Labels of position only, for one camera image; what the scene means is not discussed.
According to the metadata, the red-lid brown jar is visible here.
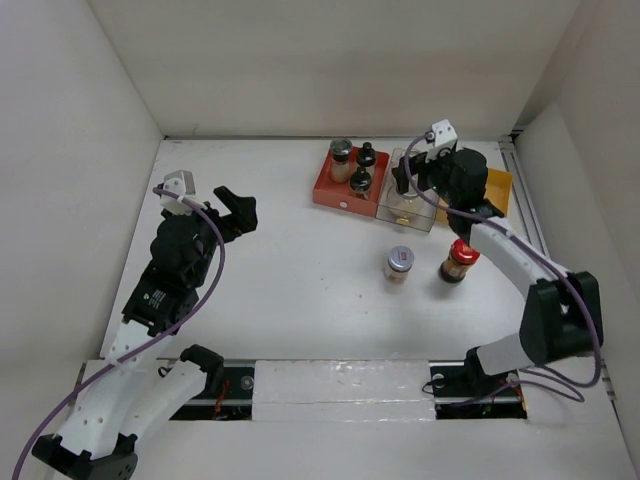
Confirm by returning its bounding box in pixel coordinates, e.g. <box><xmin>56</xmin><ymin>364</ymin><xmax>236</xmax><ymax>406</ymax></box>
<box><xmin>439</xmin><ymin>239</ymin><xmax>481</xmax><ymax>284</ymax></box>

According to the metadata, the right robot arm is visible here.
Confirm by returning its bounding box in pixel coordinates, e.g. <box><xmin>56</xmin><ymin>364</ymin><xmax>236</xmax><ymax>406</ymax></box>
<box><xmin>395</xmin><ymin>147</ymin><xmax>604</xmax><ymax>403</ymax></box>

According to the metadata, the clear acrylic tray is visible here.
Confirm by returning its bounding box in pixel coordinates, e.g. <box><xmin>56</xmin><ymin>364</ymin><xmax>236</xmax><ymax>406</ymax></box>
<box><xmin>374</xmin><ymin>147</ymin><xmax>441</xmax><ymax>234</ymax></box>

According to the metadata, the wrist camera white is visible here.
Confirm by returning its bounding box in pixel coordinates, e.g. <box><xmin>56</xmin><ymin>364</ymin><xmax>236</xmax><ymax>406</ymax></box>
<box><xmin>429</xmin><ymin>120</ymin><xmax>458</xmax><ymax>150</ymax></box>
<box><xmin>158</xmin><ymin>170</ymin><xmax>196</xmax><ymax>215</ymax></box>

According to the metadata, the black mounting rail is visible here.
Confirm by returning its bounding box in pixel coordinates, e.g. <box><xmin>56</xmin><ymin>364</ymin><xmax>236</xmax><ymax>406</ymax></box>
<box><xmin>173</xmin><ymin>360</ymin><xmax>527</xmax><ymax>421</ymax></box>

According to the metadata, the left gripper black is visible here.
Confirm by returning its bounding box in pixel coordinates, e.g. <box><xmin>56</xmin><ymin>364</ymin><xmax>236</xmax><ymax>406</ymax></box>
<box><xmin>164</xmin><ymin>187</ymin><xmax>256</xmax><ymax>287</ymax></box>

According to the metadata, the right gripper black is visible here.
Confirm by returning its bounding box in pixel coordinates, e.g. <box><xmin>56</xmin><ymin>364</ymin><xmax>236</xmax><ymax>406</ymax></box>
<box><xmin>390</xmin><ymin>146</ymin><xmax>460</xmax><ymax>207</ymax></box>

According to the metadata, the black pump-top bottle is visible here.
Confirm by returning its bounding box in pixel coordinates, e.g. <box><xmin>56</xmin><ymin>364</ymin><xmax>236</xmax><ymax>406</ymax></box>
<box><xmin>356</xmin><ymin>142</ymin><xmax>376</xmax><ymax>168</ymax></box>

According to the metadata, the yellow tray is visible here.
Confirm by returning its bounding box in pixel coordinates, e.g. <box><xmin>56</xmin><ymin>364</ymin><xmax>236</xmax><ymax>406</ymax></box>
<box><xmin>432</xmin><ymin>169</ymin><xmax>512</xmax><ymax>225</ymax></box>

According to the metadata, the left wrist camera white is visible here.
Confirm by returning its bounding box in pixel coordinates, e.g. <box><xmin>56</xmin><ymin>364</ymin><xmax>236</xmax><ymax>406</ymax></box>
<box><xmin>158</xmin><ymin>170</ymin><xmax>196</xmax><ymax>215</ymax></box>

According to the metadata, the black-cap glass bottle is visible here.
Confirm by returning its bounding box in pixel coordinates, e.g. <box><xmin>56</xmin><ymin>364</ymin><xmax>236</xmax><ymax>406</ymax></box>
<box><xmin>349</xmin><ymin>167</ymin><xmax>373</xmax><ymax>200</ymax></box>

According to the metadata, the red square tray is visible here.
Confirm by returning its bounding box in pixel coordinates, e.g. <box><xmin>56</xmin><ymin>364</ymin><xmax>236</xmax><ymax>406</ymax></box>
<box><xmin>312</xmin><ymin>151</ymin><xmax>390</xmax><ymax>217</ymax></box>

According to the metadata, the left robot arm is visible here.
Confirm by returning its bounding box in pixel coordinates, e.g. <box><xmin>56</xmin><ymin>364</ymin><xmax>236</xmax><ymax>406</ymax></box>
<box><xmin>27</xmin><ymin>171</ymin><xmax>380</xmax><ymax>479</ymax></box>

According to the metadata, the black-lid glass grinder jar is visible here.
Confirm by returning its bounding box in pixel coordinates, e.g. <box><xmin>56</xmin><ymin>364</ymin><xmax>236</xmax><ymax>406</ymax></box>
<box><xmin>329</xmin><ymin>138</ymin><xmax>353</xmax><ymax>183</ymax></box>

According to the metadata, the aluminium side rail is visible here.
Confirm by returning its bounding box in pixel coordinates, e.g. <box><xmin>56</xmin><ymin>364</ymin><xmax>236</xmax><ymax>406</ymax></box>
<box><xmin>498</xmin><ymin>136</ymin><xmax>549</xmax><ymax>255</ymax></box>

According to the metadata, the white-lid spice jar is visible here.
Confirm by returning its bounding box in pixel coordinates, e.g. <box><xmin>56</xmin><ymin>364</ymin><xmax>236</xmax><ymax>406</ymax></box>
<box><xmin>384</xmin><ymin>245</ymin><xmax>415</xmax><ymax>284</ymax></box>

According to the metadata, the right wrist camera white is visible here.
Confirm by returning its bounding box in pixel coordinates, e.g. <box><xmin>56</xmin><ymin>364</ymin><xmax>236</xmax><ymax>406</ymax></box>
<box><xmin>429</xmin><ymin>120</ymin><xmax>458</xmax><ymax>150</ymax></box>

